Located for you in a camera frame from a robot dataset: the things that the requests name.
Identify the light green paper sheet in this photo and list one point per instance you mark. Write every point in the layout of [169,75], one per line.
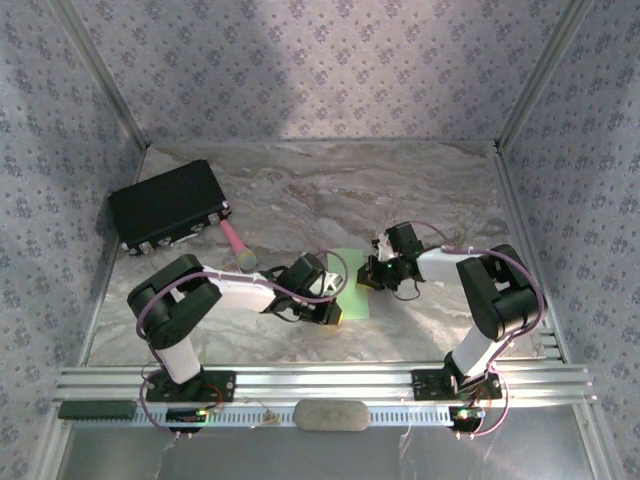
[356,302]

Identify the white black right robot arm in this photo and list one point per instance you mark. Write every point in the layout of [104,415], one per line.
[500,300]

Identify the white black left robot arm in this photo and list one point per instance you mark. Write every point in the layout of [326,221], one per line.
[170,315]

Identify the pink marker pen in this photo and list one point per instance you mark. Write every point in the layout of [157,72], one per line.
[235,242]

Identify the grey oval pad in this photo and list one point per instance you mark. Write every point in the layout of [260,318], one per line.
[330,416]

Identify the black hard case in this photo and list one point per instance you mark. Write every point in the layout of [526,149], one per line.
[165,205]

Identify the small circuit board with LED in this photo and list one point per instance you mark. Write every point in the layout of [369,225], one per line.
[465,414]
[182,415]

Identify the black flat bar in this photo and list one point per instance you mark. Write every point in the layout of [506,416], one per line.
[97,410]

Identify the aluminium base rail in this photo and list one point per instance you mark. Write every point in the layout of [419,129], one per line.
[320,380]

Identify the aluminium side rail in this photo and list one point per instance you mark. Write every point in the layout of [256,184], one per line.
[520,220]
[96,310]

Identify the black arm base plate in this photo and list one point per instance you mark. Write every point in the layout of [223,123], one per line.
[430,385]
[220,387]

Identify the aluminium corner post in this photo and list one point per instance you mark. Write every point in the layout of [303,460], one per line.
[542,75]
[102,75]

